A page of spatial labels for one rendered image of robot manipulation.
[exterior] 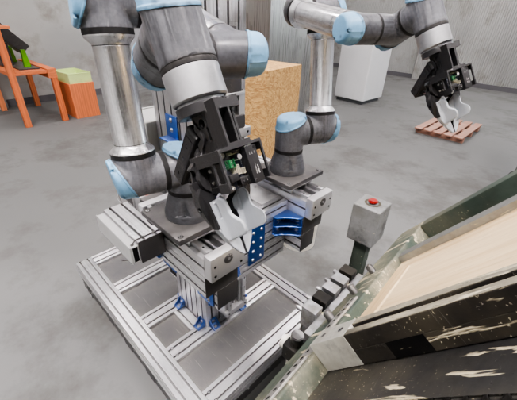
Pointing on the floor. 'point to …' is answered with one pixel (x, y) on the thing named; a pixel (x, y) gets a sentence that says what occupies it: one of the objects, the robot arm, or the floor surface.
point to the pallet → (447, 130)
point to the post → (359, 257)
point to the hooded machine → (361, 73)
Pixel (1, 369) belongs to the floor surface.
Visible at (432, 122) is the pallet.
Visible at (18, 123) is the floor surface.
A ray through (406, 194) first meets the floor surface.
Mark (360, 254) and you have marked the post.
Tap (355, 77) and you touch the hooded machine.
